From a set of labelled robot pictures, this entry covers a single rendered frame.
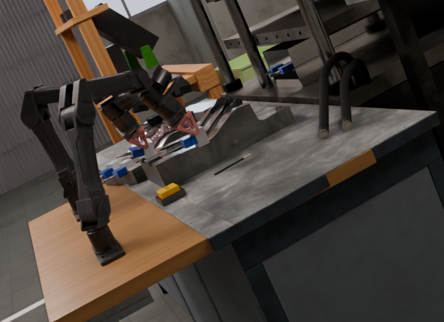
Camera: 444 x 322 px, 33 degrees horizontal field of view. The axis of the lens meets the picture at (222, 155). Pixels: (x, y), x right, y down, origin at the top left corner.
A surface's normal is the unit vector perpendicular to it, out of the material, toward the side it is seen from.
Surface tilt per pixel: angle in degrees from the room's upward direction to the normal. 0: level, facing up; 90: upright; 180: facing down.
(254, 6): 90
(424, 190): 90
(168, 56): 90
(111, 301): 90
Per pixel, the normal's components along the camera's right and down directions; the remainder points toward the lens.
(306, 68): 0.32, 0.09
